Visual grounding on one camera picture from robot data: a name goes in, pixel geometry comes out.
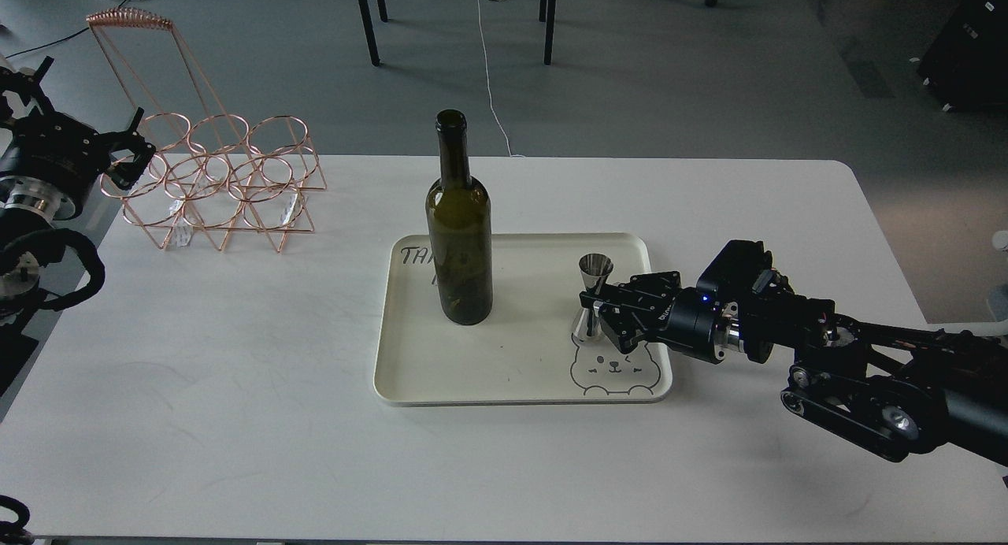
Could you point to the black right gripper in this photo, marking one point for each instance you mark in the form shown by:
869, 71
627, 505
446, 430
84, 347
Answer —
653, 307

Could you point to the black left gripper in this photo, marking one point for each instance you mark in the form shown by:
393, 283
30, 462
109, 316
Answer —
54, 160

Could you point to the silver metal jigger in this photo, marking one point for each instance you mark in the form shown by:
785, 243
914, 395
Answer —
595, 269

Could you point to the dark green wine bottle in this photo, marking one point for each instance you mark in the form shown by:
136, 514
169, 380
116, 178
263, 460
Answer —
458, 213

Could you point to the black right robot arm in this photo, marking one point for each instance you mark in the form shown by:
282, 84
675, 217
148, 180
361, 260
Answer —
892, 391

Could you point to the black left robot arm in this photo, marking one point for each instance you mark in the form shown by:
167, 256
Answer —
29, 244

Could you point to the cream bear tray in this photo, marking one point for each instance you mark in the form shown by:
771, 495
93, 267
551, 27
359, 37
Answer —
524, 352

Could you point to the black table legs left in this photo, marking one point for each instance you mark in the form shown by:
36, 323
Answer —
368, 28

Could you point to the black table legs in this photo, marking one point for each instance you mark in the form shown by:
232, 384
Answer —
368, 28
547, 10

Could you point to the black table legs right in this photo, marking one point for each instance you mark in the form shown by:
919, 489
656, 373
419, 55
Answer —
547, 10

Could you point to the black cabinet on casters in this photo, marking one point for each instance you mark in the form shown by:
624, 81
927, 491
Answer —
966, 65

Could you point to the copper wire wine rack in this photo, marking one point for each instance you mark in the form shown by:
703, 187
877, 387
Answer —
214, 174

